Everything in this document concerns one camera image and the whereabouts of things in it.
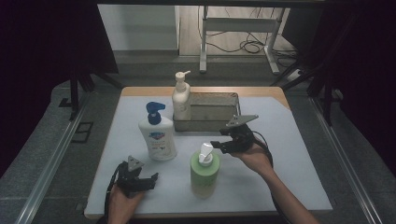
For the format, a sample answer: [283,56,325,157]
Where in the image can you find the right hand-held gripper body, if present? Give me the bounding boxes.
[219,114,260,154]

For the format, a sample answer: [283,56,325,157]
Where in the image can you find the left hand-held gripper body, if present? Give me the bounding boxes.
[116,154,148,199]

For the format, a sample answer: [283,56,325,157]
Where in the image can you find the grey mesh basket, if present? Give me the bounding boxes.
[172,91,243,133]

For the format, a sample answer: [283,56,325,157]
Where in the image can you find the green bottle with white pump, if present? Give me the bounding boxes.
[190,142,221,199]

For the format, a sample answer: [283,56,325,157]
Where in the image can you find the white bottle with blue pump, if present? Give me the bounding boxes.
[137,101,177,161]

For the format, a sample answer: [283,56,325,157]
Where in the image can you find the cream bottle with orange label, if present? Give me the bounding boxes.
[171,70,192,122]

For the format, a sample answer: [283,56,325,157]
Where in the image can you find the person's left hand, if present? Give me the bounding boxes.
[106,185,146,224]

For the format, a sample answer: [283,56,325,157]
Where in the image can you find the person's right hand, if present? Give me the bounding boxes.
[230,140,276,181]

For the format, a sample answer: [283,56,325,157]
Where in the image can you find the black metal stand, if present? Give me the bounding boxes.
[270,62,344,127]
[58,66,125,121]

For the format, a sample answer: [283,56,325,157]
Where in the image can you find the white cabinet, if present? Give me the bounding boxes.
[97,4,181,52]

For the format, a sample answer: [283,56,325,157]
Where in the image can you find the dark curtain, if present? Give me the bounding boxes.
[0,0,120,179]
[281,0,396,179]

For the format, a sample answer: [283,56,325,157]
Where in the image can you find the left hand-held gripper cable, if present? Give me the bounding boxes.
[103,161,125,222]

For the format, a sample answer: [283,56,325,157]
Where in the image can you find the hand-held gripper cable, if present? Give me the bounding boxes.
[252,130,293,224]
[103,161,125,222]

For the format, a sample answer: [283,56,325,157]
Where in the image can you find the right hand-held gripper cable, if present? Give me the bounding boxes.
[252,130,293,224]

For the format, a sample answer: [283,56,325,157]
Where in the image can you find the black floor bracket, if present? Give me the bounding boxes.
[71,121,94,145]

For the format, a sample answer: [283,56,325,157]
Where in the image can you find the aluminium rail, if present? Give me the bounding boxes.
[308,96,385,224]
[14,91,93,224]

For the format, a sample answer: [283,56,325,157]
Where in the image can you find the black floor cable tangle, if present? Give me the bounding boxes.
[205,7,301,68]

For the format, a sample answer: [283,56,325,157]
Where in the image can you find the white desk frame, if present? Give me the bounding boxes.
[199,5,282,76]

